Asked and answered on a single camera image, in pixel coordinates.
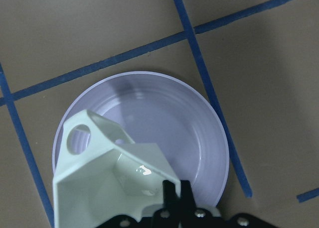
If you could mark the lavender plate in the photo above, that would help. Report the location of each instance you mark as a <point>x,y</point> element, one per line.
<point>156,108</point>

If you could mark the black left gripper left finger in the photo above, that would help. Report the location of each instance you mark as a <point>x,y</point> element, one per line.
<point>170,198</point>

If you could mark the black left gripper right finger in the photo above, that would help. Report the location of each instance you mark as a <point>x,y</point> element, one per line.
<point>187,201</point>

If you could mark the brown paper table cover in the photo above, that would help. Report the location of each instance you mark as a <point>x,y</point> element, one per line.
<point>261,57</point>

